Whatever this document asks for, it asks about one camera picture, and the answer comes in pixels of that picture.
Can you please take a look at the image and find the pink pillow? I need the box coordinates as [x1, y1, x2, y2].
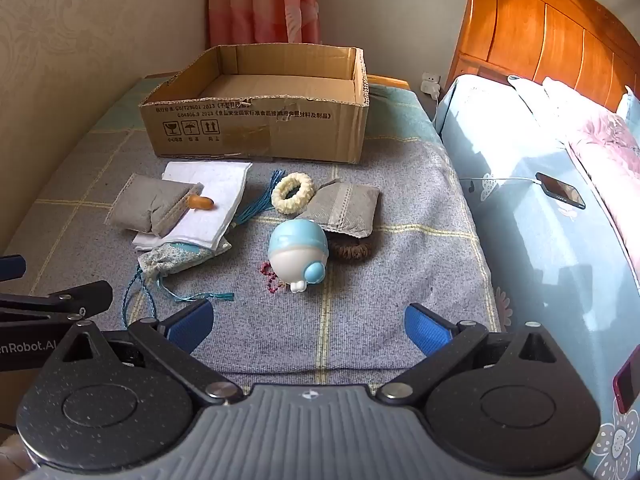
[565, 107, 640, 281]

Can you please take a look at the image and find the light blue pillow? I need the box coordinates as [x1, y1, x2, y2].
[615, 85, 640, 137]

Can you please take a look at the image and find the brown scrunchie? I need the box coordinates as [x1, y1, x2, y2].
[327, 238, 372, 264]

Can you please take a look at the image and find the bed with light blue sheet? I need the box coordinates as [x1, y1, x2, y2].
[434, 74, 640, 480]

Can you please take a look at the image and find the teal tassel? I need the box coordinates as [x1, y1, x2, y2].
[232, 169, 286, 228]

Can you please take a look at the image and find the black smartphone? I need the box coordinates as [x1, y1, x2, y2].
[535, 172, 587, 210]

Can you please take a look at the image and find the cream scrunchie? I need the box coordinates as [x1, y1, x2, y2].
[271, 172, 316, 215]

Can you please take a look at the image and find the floral drawstring pouch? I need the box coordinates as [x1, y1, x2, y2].
[122, 240, 235, 326]

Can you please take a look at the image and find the white folded towel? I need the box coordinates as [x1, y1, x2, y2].
[132, 161, 253, 252]

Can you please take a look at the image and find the blue and white round toy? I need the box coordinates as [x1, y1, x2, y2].
[268, 219, 330, 293]

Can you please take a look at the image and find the brown cardboard box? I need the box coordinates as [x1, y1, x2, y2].
[138, 44, 371, 165]

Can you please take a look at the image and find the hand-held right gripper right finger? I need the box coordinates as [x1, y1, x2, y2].
[377, 304, 576, 407]

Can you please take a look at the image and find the white charging cable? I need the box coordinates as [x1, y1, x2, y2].
[459, 175, 543, 193]

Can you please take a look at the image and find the grey lace-trimmed sachet pillow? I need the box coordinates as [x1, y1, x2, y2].
[300, 179, 382, 239]

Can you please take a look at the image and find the red bead bracelet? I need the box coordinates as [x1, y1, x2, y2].
[259, 260, 286, 295]

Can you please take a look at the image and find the red smartphone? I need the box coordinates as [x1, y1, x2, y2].
[612, 360, 640, 413]

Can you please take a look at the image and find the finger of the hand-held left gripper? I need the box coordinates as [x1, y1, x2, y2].
[0, 255, 27, 282]
[0, 280, 114, 323]

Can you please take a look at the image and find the pink patterned curtain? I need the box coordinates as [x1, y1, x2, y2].
[207, 0, 322, 51]

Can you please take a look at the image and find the white wall socket with charger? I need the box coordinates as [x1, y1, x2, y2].
[419, 72, 442, 101]

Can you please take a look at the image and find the wooden headboard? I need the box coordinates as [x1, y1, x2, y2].
[446, 0, 640, 113]

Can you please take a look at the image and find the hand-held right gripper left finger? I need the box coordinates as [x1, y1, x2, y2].
[47, 299, 243, 407]

